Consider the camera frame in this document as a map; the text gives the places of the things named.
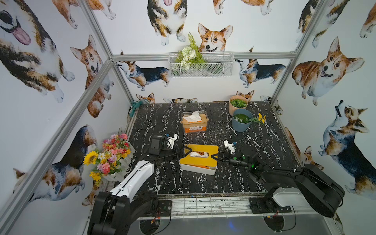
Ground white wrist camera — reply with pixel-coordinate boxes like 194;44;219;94
224;141;237;155
166;134;179;149

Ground white wire wall basket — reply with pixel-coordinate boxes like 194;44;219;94
168;52;235;78

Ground yellow wooden slotted lid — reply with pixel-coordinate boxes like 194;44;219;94
179;144;219;168

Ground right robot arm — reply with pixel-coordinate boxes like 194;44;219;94
211;151;345;218

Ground yellow artificial flower sprig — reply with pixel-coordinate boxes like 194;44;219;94
250;113;266;124

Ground blue-grey plant pot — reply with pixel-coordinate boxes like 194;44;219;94
232;109;253;132

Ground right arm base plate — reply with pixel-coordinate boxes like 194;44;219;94
249;197;292;214

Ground white rectangular tissue box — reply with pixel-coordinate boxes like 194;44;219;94
179;163;217;176

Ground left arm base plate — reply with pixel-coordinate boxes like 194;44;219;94
141;200;172;218

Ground pink plant pot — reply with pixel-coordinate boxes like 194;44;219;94
229;96;248;116

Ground orange tissue pack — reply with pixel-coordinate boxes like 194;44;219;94
183;111;202;122
190;152;209;158

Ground colourful flower bouquet planter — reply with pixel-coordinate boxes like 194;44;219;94
83;133;135;187

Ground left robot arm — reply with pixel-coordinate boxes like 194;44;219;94
87;134;192;235

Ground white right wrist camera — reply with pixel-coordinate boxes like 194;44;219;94
224;141;237;155

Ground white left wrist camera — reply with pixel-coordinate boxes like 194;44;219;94
166;134;179;149

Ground white flowers with fern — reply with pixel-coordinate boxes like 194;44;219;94
175;32;207;70

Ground clear plastic tissue box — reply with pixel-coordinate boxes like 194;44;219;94
180;111;209;133

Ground light wooden slotted lid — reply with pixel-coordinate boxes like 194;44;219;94
181;114;209;125

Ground green cloth at corner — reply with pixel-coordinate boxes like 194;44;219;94
128;99;149;118

